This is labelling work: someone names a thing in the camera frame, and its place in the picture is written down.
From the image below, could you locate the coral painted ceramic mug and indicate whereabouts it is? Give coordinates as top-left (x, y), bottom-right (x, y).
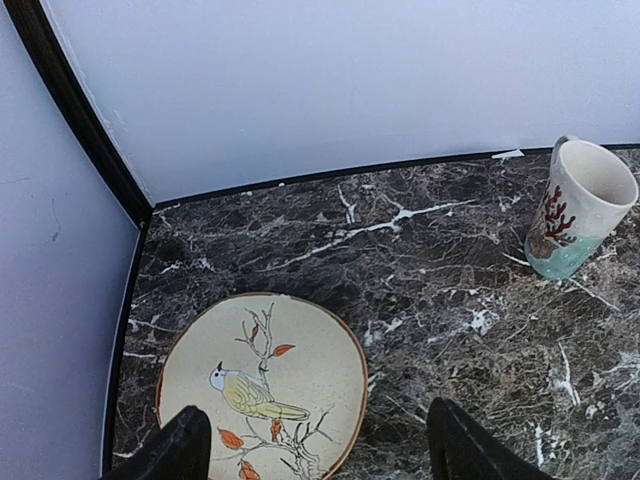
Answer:
top-left (524, 136), bottom-right (639, 280)

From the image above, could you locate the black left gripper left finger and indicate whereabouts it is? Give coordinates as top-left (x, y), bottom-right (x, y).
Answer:
top-left (103, 406), bottom-right (212, 480)

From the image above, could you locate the bird painted ceramic plate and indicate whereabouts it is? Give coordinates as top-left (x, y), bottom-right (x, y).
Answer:
top-left (156, 293), bottom-right (368, 479)

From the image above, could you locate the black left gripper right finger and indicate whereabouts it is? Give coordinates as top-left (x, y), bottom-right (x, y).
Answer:
top-left (427, 397), bottom-right (550, 480)

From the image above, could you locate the black left corner post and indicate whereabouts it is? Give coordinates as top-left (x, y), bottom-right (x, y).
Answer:
top-left (4, 0), bottom-right (153, 228)

